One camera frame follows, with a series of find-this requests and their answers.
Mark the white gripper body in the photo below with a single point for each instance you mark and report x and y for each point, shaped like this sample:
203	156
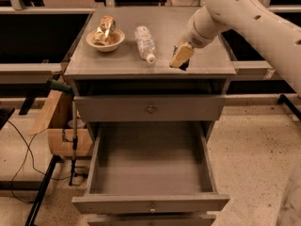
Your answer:
195	38

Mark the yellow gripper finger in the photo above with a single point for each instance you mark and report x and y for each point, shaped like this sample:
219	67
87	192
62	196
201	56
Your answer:
188	45

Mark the dark blue rxbar wrapper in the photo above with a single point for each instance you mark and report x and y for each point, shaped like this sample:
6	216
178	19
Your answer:
185	65

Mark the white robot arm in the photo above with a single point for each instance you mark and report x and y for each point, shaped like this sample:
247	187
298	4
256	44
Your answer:
277	41

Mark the closed top drawer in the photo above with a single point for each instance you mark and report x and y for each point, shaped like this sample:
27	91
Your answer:
150	108

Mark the grey drawer cabinet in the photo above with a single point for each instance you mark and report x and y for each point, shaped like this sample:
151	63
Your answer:
124	72

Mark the open middle drawer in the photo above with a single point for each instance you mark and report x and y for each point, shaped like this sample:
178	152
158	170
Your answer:
150	167

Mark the bottom drawer front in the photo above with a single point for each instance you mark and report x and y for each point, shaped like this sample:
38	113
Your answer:
153	220

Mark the clear plastic water bottle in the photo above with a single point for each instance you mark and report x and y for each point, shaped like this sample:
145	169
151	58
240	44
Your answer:
145	44

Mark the beige bowl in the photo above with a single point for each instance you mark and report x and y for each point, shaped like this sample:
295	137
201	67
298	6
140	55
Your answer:
118	39

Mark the crushed golden can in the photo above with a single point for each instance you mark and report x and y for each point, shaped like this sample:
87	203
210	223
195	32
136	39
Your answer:
105	30

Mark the black stand leg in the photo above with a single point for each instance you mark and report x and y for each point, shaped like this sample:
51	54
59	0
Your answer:
42	190

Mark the green handled pole tool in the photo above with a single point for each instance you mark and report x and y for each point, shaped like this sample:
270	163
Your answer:
59	86

